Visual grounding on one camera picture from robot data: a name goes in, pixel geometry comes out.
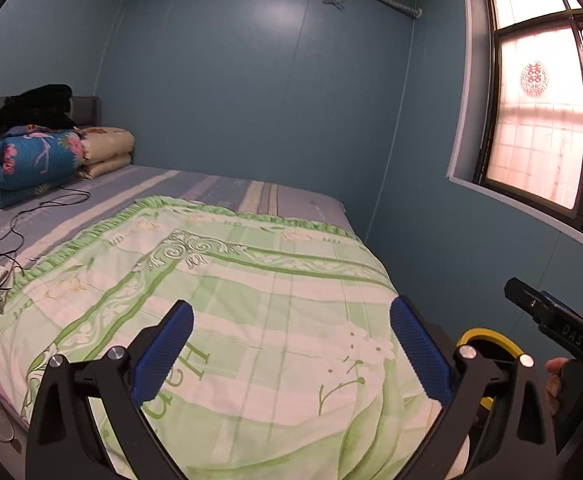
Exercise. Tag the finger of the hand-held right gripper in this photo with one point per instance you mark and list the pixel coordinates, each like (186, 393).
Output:
(551, 298)
(526, 297)

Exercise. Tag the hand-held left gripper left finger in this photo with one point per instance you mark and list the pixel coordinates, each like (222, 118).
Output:
(164, 355)

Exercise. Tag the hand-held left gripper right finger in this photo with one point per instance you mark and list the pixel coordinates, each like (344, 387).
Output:
(419, 350)

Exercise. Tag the yellow rimmed black bin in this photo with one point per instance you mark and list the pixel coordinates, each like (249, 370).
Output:
(491, 335)

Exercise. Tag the person's right hand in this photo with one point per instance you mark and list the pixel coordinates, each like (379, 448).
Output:
(554, 382)

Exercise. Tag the green patterned quilt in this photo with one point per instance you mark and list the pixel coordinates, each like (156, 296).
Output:
(271, 285)

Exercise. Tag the brown framed window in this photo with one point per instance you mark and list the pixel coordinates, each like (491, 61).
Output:
(536, 135)

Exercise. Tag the red window sticker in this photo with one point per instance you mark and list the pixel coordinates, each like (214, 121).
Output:
(534, 80)

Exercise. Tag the folded beige quilt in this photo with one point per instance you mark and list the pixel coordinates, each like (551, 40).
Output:
(106, 145)

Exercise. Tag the folded blue floral quilt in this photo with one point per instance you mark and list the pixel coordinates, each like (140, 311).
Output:
(31, 160)

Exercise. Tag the grey padded headboard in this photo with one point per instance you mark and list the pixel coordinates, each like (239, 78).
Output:
(86, 110)

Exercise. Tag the black clothing pile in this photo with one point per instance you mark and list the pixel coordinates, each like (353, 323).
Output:
(36, 107)

